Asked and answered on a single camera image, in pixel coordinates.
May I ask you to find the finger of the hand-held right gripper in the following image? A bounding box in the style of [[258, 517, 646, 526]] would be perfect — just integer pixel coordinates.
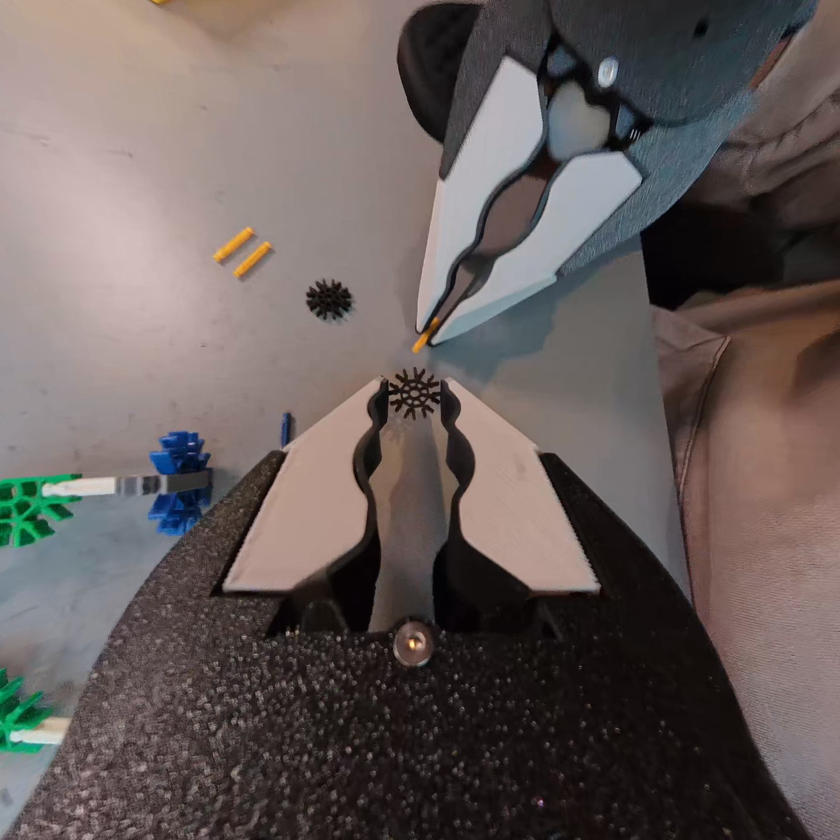
[[415, 56, 549, 336], [427, 150, 644, 347]]

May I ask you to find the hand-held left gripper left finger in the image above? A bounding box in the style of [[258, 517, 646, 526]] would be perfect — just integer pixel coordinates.
[[222, 376, 391, 630]]

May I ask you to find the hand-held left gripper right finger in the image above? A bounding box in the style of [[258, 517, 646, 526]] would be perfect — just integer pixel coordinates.
[[432, 378, 602, 627]]

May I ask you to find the black snowflake connector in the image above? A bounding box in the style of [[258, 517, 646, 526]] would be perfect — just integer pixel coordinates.
[[305, 277, 355, 321], [387, 367, 442, 421]]

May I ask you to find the person's right forearm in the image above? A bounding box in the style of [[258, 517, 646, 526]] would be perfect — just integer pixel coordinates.
[[682, 0, 840, 224]]

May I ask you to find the grey desk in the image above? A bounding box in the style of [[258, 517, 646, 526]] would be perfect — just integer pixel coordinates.
[[0, 0, 693, 818]]

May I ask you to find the colourful toy rod model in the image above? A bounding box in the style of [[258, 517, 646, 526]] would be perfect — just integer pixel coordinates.
[[0, 430, 214, 756]]

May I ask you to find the person's beige shirt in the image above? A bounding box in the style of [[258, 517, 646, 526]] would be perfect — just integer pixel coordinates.
[[650, 279, 840, 840]]

